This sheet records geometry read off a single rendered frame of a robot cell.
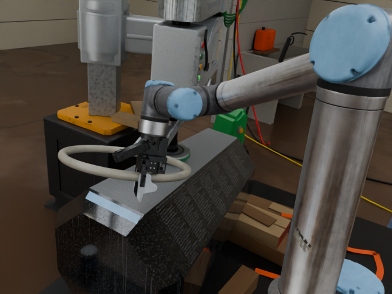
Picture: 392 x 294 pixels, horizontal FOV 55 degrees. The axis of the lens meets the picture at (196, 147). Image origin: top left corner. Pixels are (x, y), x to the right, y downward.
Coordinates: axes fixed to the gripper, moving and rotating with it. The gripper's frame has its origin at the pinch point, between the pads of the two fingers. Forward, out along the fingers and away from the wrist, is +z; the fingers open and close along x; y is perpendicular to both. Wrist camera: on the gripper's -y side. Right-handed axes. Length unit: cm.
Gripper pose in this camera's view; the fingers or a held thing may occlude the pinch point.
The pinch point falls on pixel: (136, 195)
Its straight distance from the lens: 123.2
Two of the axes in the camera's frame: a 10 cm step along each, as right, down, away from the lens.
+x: -3.4, -1.7, 9.3
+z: -1.7, 9.8, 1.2
